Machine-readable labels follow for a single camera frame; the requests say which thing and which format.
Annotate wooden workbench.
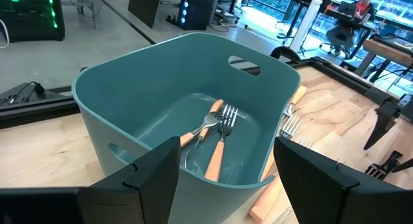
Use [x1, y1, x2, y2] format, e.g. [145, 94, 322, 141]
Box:
[363, 36, 413, 68]

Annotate black clamp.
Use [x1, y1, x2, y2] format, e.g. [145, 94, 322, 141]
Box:
[270, 45, 301, 64]

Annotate black desk panel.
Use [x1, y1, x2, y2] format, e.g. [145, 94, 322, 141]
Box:
[128, 0, 162, 28]

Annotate black computer green lights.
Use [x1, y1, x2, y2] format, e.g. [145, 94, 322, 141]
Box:
[0, 0, 65, 43]

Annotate black computer blue lights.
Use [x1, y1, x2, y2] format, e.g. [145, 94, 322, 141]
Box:
[176, 0, 214, 31]

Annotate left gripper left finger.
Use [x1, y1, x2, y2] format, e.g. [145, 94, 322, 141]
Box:
[0, 136, 181, 224]

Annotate white post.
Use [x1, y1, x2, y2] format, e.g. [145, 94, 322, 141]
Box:
[288, 0, 323, 54]

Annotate person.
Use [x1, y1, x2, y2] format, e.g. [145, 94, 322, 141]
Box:
[325, 0, 377, 57]

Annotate dark teal plastic bin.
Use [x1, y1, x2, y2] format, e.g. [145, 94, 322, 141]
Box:
[71, 32, 302, 224]

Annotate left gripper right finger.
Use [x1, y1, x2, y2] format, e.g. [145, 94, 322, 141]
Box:
[274, 136, 413, 224]

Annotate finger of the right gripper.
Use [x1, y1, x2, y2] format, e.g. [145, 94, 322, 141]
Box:
[363, 101, 401, 151]
[383, 150, 413, 174]

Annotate metal fork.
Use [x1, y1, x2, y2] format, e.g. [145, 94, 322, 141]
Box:
[365, 163, 387, 180]

